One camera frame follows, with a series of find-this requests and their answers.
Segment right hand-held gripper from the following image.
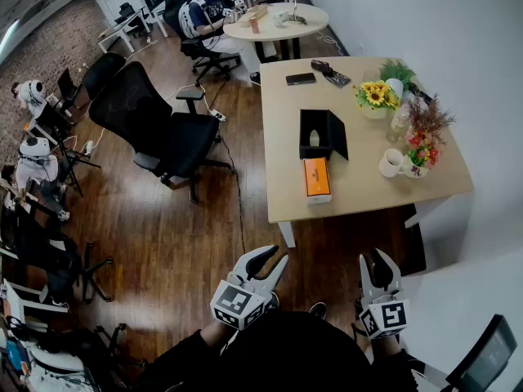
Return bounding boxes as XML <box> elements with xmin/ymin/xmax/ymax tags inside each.
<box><xmin>358</xmin><ymin>247</ymin><xmax>410</xmax><ymax>341</ymax></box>

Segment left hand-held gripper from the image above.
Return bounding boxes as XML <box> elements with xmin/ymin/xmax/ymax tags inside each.
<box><xmin>210</xmin><ymin>245</ymin><xmax>289</xmax><ymax>331</ymax></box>

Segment orange and white box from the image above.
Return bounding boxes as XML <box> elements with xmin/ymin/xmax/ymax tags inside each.
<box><xmin>302</xmin><ymin>157</ymin><xmax>333</xmax><ymax>206</ymax></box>

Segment person's right forearm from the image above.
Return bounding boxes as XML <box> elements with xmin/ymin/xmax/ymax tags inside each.
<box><xmin>369</xmin><ymin>335</ymin><xmax>420</xmax><ymax>392</ymax></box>

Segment person's left forearm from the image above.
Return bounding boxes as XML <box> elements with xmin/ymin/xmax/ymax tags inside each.
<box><xmin>136</xmin><ymin>318</ymin><xmax>240</xmax><ymax>392</ymax></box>

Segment person's right shoe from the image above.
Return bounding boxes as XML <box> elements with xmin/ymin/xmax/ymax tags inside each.
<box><xmin>308</xmin><ymin>301</ymin><xmax>329</xmax><ymax>322</ymax></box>

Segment light wooden square table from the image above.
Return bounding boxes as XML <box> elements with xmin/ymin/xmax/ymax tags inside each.
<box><xmin>259</xmin><ymin>56</ymin><xmax>476</xmax><ymax>250</ymax></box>

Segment person's black-clothed torso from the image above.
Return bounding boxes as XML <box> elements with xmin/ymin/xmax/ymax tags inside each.
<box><xmin>218</xmin><ymin>310</ymin><xmax>375</xmax><ymax>392</ymax></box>

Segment white mug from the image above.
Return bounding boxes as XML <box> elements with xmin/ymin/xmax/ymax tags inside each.
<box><xmin>378</xmin><ymin>148</ymin><xmax>409</xmax><ymax>179</ymax></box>

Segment colourful flowers in small pot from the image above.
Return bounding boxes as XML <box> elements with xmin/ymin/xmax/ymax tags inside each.
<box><xmin>404</xmin><ymin>130</ymin><xmax>440</xmax><ymax>179</ymax></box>

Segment grey-backed black office chair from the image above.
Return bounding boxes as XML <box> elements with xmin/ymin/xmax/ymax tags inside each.
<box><xmin>444</xmin><ymin>313</ymin><xmax>518</xmax><ymax>392</ymax></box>

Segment black box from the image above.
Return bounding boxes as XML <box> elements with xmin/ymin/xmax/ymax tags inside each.
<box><xmin>298</xmin><ymin>109</ymin><xmax>350</xmax><ymax>162</ymax></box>

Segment clear glass bottle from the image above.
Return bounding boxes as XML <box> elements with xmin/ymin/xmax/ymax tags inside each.
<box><xmin>385</xmin><ymin>104</ymin><xmax>411</xmax><ymax>144</ymax></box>

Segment dried brown plant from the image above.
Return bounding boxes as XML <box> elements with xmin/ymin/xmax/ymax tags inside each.
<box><xmin>405</xmin><ymin>93</ymin><xmax>457</xmax><ymax>139</ymax></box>

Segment sunflower bouquet in vase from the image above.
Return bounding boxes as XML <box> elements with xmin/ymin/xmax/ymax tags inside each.
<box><xmin>353</xmin><ymin>79</ymin><xmax>403</xmax><ymax>121</ymax></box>

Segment black smartphone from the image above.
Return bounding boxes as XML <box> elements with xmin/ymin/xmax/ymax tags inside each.
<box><xmin>285</xmin><ymin>72</ymin><xmax>317</xmax><ymax>87</ymax></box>

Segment black plastic wrapper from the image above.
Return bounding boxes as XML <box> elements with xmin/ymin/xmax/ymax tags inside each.
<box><xmin>310</xmin><ymin>59</ymin><xmax>352</xmax><ymax>88</ymax></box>

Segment green plant in white pot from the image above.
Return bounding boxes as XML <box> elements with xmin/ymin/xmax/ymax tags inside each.
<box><xmin>378</xmin><ymin>59</ymin><xmax>417</xmax><ymax>98</ymax></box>

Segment large black office chair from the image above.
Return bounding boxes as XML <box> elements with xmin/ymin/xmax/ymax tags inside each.
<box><xmin>87</xmin><ymin>60</ymin><xmax>236</xmax><ymax>205</ymax></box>

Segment black swivel chair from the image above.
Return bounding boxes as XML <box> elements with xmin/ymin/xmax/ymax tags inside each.
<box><xmin>0</xmin><ymin>202</ymin><xmax>114</xmax><ymax>305</ymax></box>

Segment round wooden table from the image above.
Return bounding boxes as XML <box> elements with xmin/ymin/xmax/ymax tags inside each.
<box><xmin>222</xmin><ymin>2</ymin><xmax>330</xmax><ymax>63</ymax></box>

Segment white round-headed robot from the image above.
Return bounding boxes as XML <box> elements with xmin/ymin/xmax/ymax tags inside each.
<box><xmin>11</xmin><ymin>79</ymin><xmax>47</xmax><ymax>118</ymax></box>
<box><xmin>15</xmin><ymin>136</ymin><xmax>71</xmax><ymax>222</ymax></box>

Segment long wooden box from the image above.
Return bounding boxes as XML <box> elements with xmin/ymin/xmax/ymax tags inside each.
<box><xmin>239</xmin><ymin>4</ymin><xmax>269</xmax><ymax>29</ymax></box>

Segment black mesh office chair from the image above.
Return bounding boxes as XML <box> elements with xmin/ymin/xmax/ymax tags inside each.
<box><xmin>56</xmin><ymin>51</ymin><xmax>127</xmax><ymax>118</ymax></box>

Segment white desk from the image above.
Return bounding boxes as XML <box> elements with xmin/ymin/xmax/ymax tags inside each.
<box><xmin>96</xmin><ymin>7</ymin><xmax>152</xmax><ymax>55</ymax></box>

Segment black floor cable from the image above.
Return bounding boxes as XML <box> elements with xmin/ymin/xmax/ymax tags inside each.
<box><xmin>217</xmin><ymin>134</ymin><xmax>247</xmax><ymax>255</ymax></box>

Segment white floor cable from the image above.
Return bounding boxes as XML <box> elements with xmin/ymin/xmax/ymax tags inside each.
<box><xmin>164</xmin><ymin>81</ymin><xmax>216</xmax><ymax>116</ymax></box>

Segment thin white wall cable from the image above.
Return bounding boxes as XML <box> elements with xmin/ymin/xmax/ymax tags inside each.
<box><xmin>315</xmin><ymin>30</ymin><xmax>345</xmax><ymax>57</ymax></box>

